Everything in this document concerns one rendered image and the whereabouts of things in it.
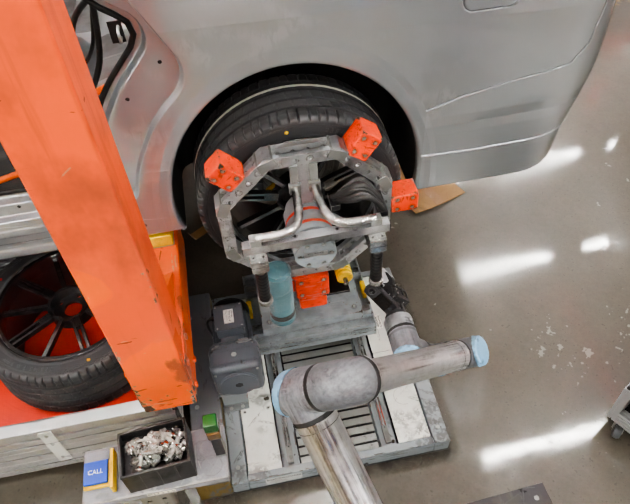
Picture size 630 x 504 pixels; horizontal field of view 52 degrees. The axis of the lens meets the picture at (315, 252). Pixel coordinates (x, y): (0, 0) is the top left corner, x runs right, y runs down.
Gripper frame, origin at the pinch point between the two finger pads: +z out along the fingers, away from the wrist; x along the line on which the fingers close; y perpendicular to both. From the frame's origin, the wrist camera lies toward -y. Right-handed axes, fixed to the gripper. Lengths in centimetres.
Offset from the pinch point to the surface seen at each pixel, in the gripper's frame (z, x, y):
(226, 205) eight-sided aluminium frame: 6, -8, -55
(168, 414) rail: -22, -76, -32
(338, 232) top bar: -12.1, 13.1, -34.9
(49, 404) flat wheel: -10, -104, -60
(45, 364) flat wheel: -5, -90, -69
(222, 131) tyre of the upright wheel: 25, 2, -63
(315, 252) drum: -7.7, 0.4, -30.8
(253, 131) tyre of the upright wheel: 16, 12, -60
